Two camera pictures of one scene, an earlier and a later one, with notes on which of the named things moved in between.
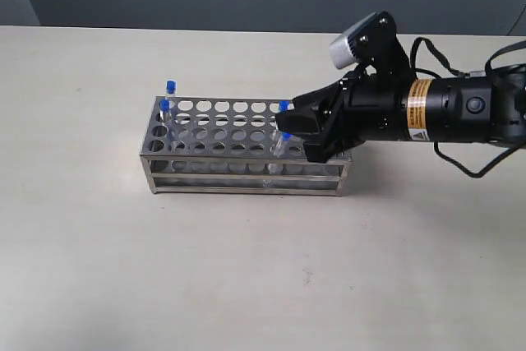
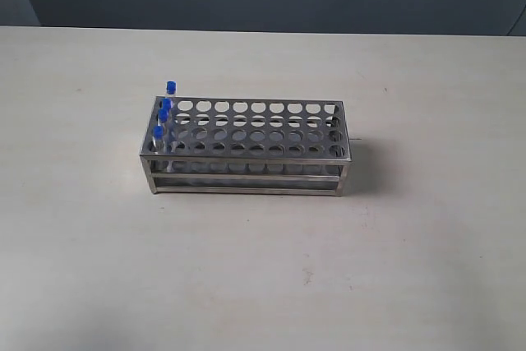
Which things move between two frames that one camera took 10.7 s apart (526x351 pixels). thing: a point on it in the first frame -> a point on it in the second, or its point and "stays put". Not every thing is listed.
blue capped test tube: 284,105 -> 163,117
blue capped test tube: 171,88 stays put
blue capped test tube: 276,163 -> 159,146
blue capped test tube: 165,106 stays put
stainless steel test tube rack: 227,145 stays put
